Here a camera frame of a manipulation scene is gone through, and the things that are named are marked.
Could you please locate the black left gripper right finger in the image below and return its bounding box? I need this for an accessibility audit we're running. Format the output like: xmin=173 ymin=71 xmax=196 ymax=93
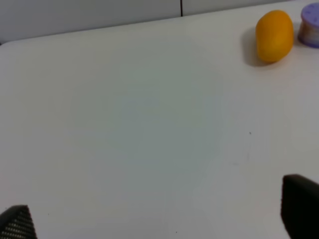
xmin=281 ymin=174 xmax=319 ymax=239

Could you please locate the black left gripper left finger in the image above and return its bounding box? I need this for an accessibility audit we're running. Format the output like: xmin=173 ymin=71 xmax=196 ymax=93
xmin=0 ymin=205 xmax=37 ymax=239

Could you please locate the purple lidded round container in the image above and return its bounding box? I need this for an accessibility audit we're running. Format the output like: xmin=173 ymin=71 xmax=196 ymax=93
xmin=298 ymin=2 xmax=319 ymax=48

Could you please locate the orange toy mango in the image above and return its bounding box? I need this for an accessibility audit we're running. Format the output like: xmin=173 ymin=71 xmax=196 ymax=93
xmin=255 ymin=10 xmax=294 ymax=63

